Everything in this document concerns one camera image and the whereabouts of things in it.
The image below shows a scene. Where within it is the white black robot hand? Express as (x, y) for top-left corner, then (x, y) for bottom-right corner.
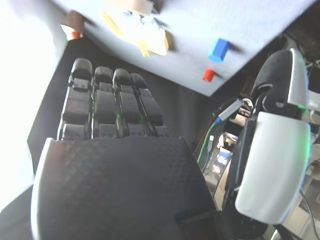
(30, 48), (312, 240)

